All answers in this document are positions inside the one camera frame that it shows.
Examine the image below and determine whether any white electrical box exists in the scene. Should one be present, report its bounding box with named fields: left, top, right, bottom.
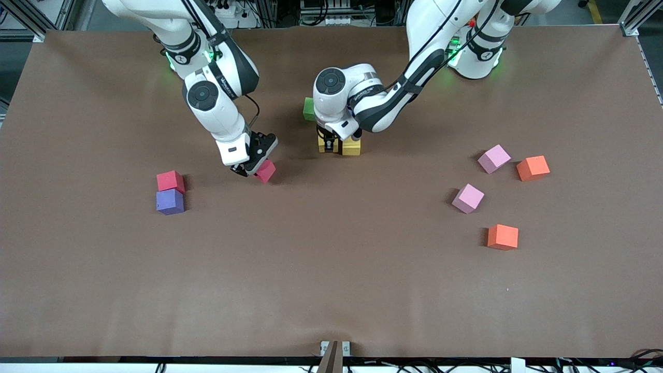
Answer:
left=300, top=0, right=353, bottom=26

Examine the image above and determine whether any brown table cover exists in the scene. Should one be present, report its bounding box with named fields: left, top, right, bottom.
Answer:
left=0, top=26, right=663, bottom=359

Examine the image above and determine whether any purple foam block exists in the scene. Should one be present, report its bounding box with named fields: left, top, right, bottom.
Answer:
left=155, top=189, right=185, bottom=216

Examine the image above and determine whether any white power strip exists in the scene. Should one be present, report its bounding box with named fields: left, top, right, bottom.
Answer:
left=207, top=0, right=260, bottom=29

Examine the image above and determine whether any camera mount post with bracket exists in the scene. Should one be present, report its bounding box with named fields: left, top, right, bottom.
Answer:
left=320, top=340, right=351, bottom=373

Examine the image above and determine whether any pink foam block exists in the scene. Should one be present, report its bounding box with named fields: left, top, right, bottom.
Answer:
left=477, top=144, right=512, bottom=175
left=451, top=183, right=485, bottom=214

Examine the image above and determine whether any orange foam block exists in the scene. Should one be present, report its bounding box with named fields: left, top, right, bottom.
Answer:
left=516, top=155, right=551, bottom=182
left=487, top=224, right=519, bottom=251

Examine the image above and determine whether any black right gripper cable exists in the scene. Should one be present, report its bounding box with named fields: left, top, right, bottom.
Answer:
left=244, top=94, right=260, bottom=130

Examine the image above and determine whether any aluminium table edge rail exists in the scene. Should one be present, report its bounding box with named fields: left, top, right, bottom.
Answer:
left=635, top=35, right=663, bottom=108

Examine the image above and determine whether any aluminium frame profile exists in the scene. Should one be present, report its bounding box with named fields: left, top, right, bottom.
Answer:
left=0, top=0, right=78, bottom=43
left=617, top=0, right=663, bottom=38

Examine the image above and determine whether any red foam block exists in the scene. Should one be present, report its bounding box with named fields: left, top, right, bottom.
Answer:
left=156, top=170, right=186, bottom=195
left=254, top=160, right=276, bottom=184

